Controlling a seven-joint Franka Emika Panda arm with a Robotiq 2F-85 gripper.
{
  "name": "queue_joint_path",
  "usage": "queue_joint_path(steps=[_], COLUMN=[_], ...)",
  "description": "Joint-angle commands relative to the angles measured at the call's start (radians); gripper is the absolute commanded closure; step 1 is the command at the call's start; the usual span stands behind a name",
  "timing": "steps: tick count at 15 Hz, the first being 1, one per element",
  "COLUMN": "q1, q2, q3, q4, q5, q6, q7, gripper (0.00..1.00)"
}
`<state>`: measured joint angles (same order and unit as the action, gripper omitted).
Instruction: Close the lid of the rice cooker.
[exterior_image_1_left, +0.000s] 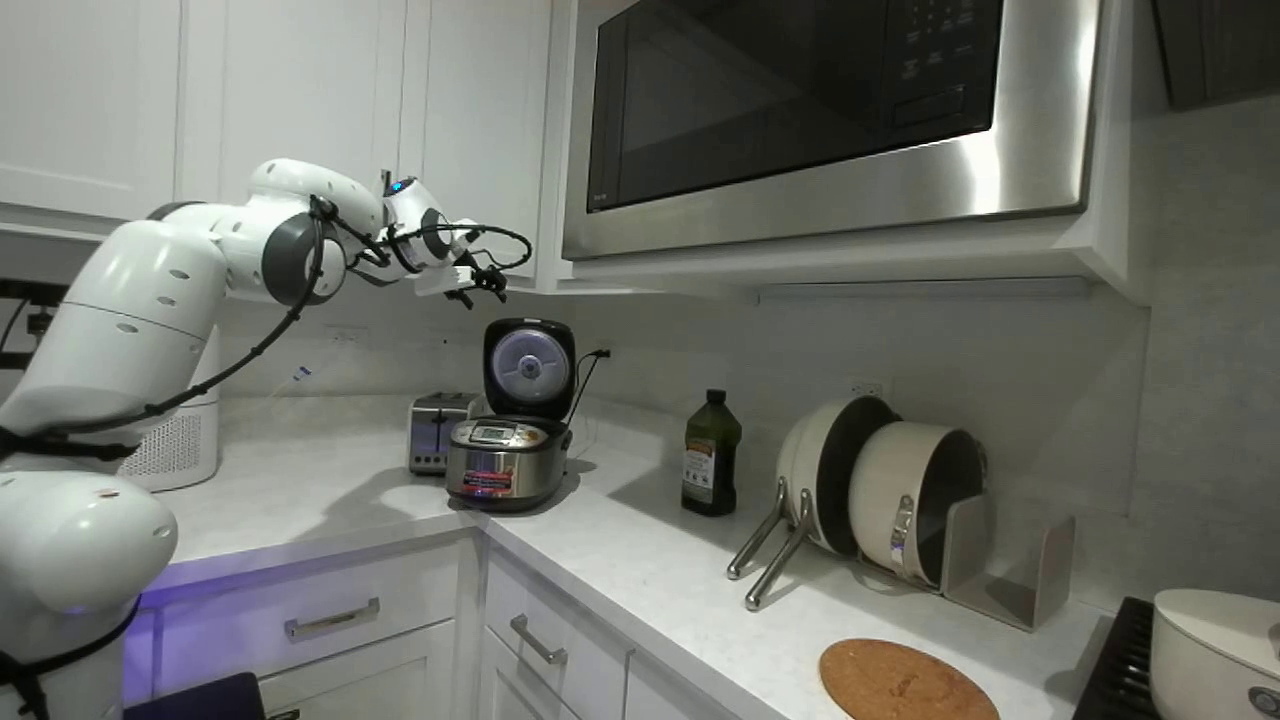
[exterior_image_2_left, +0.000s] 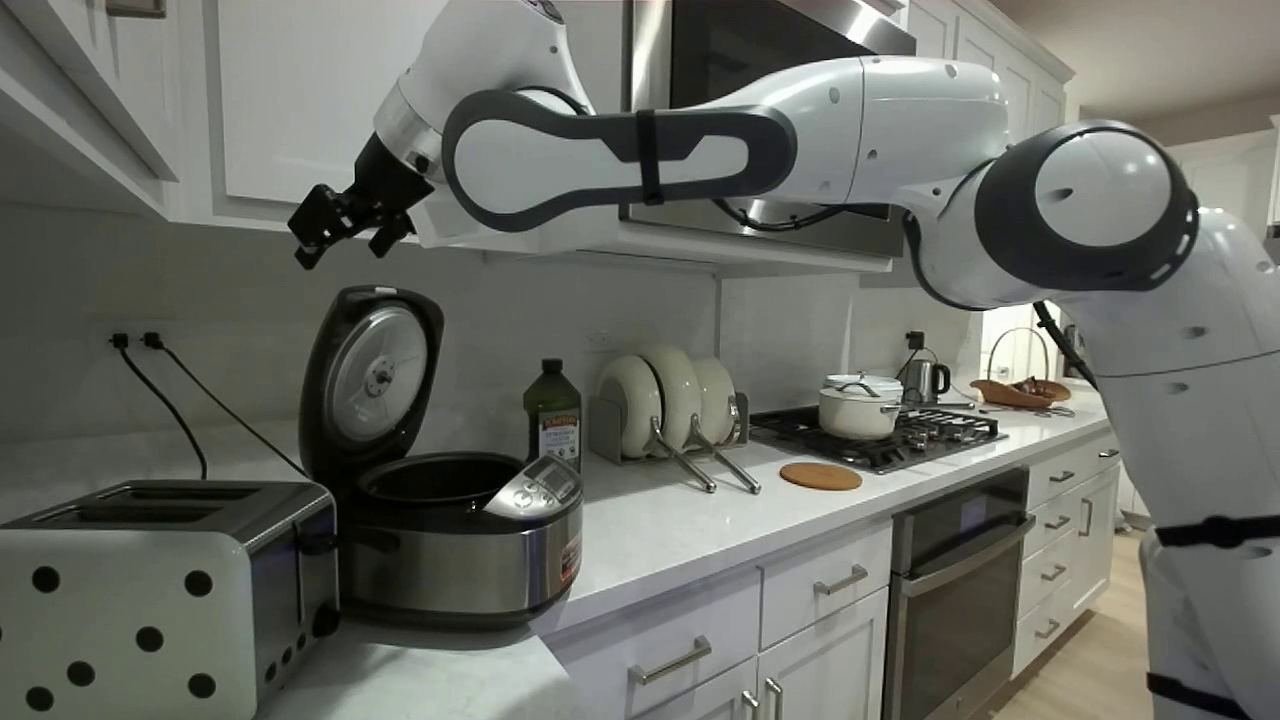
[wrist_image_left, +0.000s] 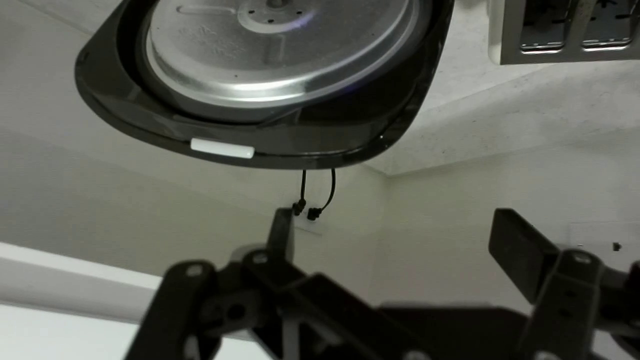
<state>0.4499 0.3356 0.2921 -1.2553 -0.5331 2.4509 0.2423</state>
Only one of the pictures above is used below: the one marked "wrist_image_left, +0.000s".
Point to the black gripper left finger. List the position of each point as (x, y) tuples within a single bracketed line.
[(266, 313)]

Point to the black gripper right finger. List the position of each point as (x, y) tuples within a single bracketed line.
[(572, 301)]

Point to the black silver rice cooker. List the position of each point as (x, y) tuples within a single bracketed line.
[(266, 61)]

